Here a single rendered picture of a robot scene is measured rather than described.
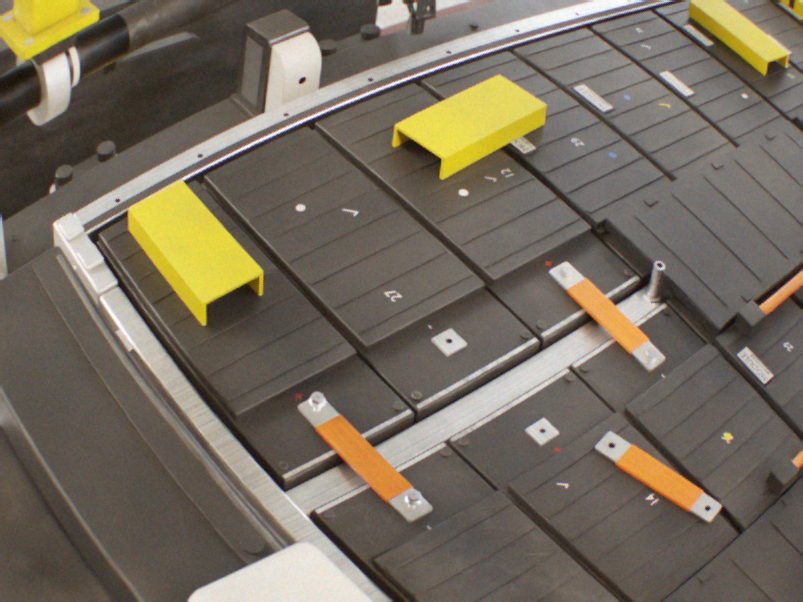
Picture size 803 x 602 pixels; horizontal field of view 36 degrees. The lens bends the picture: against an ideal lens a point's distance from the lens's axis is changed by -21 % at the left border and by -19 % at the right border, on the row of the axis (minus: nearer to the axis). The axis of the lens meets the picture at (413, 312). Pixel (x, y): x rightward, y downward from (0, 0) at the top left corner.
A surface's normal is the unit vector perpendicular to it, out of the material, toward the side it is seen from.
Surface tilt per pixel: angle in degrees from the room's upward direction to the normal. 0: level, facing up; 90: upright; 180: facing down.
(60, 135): 90
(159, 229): 0
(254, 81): 90
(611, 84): 0
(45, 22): 90
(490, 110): 0
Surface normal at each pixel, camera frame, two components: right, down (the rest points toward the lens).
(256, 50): -0.78, 0.41
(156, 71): 0.47, 0.67
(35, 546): 0.09, -0.69
